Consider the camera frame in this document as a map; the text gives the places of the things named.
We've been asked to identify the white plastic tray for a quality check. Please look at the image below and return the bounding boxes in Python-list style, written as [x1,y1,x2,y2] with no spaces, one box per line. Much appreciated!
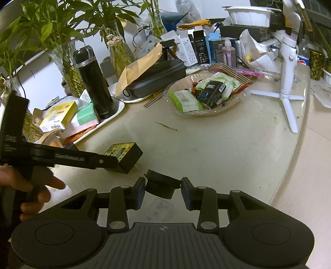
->
[59,96,126,146]

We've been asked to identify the yellow black rectangular box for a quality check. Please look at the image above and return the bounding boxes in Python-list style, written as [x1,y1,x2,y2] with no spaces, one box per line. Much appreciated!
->
[103,142,144,174]

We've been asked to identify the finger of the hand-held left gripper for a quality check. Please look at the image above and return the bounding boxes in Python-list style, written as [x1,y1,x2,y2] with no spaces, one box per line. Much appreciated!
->
[89,152,120,170]

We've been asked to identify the black oval zip case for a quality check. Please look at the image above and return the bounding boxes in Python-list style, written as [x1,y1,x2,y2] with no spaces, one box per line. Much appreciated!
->
[122,59,188,98]

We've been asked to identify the white gimbal tripod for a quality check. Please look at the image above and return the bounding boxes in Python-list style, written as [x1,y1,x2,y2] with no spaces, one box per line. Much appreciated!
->
[249,0,306,134]

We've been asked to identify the black thermos bottle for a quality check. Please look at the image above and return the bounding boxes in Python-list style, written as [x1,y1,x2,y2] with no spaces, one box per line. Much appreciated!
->
[73,45,118,120]

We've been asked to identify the green wipes packet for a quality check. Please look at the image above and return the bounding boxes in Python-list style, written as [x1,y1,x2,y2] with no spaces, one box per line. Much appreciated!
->
[167,89,204,113]
[195,72,241,100]

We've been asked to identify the narrow glass vase with bamboo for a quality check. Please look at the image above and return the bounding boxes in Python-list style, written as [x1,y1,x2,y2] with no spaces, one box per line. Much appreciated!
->
[148,0,168,40]

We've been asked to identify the black snack packet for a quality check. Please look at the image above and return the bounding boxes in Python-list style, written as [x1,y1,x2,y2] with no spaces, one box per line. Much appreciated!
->
[196,80,227,108]

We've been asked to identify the white paper bag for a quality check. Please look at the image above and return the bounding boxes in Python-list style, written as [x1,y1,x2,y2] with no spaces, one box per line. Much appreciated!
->
[239,29,280,69]

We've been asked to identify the small black flanged cap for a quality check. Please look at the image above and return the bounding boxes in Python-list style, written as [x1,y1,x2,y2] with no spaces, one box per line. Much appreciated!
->
[145,169,182,200]

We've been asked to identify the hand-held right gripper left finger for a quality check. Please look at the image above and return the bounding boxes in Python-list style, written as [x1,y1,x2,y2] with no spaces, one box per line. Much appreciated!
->
[60,177,146,232]

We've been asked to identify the rainbow striped straws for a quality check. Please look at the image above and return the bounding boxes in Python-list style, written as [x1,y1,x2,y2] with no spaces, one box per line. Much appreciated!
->
[208,63,253,84]

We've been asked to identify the pineapple print cup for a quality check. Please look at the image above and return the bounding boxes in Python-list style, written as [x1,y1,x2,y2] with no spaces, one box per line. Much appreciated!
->
[309,50,325,81]

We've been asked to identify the cola bottle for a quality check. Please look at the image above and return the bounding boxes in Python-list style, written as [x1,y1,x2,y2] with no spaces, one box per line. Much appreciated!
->
[297,38,311,66]

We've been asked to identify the yellow white carton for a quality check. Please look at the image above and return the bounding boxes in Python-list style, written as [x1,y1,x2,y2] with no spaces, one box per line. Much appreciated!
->
[38,101,78,131]

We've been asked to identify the white plastic basket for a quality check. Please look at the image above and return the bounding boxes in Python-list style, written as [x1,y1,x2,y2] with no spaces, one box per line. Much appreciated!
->
[224,6,275,28]

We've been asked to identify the thin brown twig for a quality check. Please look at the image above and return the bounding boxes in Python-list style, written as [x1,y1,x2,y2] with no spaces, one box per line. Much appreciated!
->
[155,121,178,131]

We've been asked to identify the small black tripod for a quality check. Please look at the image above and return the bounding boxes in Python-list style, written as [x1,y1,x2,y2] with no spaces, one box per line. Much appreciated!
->
[161,38,179,60]

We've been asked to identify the pink beaded strip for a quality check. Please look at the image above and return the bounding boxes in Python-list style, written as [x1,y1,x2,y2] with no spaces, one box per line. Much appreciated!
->
[234,67,280,78]

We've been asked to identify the clear tray of snacks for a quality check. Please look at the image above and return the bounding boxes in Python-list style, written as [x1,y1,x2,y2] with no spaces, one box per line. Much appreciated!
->
[165,72,257,117]

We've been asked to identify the mint green tissue pack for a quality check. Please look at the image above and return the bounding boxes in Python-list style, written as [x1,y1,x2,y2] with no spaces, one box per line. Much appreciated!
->
[70,102,100,126]

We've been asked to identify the blue carton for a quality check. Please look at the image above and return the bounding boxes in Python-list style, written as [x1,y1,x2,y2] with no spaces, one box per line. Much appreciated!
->
[206,32,224,64]

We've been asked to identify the red flat packet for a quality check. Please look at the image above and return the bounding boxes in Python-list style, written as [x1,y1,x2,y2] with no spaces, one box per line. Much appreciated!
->
[63,129,97,144]

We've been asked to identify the black carton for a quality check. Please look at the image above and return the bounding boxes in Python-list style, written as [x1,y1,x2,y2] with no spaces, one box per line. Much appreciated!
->
[192,29,210,66]

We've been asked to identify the brown paper envelope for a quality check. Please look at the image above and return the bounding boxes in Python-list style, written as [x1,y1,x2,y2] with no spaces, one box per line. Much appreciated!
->
[115,42,166,98]

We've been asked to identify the conical glass flask vase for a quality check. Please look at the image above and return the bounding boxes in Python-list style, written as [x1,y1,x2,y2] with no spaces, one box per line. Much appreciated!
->
[107,20,135,78]

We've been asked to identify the person's left hand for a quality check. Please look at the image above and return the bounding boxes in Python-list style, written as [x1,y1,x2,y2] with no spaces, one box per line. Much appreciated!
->
[0,165,66,222]

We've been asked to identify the pink soap pump bottle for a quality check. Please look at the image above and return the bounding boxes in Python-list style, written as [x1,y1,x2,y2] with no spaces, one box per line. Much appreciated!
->
[222,37,237,67]

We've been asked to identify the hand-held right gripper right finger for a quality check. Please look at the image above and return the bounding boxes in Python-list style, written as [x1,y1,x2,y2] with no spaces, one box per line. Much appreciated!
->
[181,177,265,232]

